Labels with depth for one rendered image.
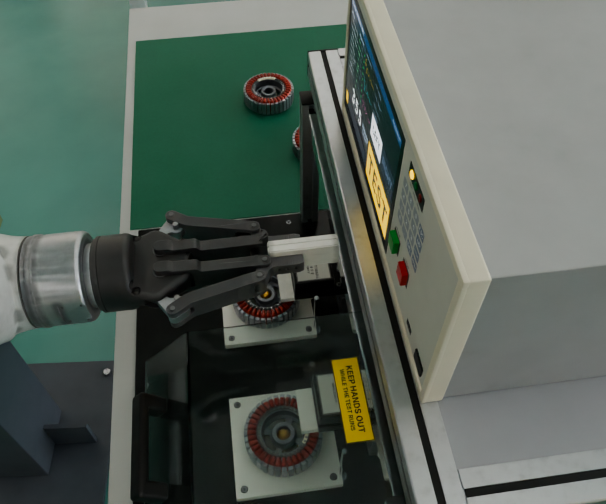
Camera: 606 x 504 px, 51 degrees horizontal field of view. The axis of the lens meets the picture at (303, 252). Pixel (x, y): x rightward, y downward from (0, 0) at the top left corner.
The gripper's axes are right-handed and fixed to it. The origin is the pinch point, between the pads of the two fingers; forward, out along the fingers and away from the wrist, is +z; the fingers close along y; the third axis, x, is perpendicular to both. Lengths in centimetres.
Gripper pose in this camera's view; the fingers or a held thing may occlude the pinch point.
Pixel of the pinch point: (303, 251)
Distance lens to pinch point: 63.7
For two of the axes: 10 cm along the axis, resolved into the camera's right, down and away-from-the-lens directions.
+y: 1.4, 7.9, -6.0
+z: 9.9, -1.1, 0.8
